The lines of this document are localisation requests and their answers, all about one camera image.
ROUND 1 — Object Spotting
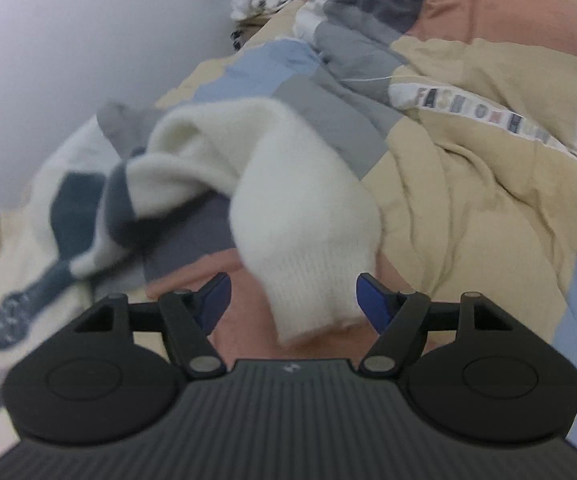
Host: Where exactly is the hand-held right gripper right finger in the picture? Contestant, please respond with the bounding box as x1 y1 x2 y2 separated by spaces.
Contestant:
356 273 514 378

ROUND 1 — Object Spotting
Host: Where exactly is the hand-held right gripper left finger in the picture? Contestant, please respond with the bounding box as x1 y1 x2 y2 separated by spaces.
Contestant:
71 272 232 380

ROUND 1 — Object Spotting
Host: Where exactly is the cream and blue knit sweater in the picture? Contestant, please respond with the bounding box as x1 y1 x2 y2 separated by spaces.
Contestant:
0 97 385 461

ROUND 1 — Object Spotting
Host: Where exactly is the patchwork quilt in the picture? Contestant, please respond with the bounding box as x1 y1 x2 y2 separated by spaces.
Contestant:
0 0 577 456

